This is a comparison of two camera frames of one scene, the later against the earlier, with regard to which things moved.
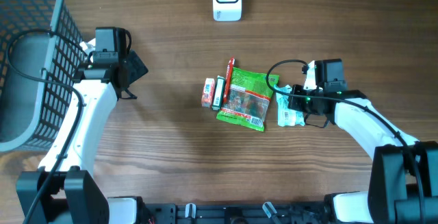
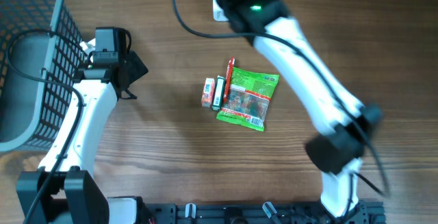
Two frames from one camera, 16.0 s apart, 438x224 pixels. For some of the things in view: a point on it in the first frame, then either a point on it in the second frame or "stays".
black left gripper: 137,68 stays
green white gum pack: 218,95 stays
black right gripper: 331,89 -> 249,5
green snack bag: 248,98 stays
